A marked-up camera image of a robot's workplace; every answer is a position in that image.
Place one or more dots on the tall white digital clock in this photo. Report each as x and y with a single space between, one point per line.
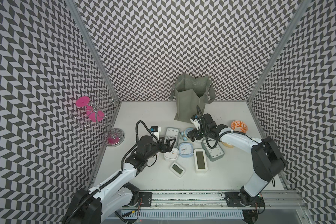
200 161

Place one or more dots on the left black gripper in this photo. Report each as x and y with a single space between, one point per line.
169 148

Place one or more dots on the green rectangular analog clock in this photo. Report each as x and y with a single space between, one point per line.
172 133

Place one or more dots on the orange patterned bowl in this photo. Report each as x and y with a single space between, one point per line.
239 126

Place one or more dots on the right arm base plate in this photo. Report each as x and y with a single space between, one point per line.
238 199

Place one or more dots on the aluminium front rail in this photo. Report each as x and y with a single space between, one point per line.
214 199

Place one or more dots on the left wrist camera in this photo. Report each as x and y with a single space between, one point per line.
155 130

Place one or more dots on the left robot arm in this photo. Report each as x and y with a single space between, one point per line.
93 206

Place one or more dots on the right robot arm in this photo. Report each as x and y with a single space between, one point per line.
267 159

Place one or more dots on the orange round clock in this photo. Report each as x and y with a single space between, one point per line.
228 145

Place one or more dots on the white tilted digital clock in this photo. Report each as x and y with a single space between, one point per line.
177 169

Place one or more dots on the large green analog clock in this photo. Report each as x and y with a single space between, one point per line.
213 154

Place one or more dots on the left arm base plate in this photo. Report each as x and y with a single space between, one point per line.
141 199

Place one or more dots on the blue twin-bell alarm clock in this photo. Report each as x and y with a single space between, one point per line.
184 134

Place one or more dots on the white square analog clock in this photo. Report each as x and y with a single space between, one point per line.
172 156

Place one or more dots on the blue square alarm clock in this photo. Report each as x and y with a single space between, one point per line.
186 150

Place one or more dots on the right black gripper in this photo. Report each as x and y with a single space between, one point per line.
192 136

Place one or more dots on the green canvas bag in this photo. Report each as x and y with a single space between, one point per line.
190 93

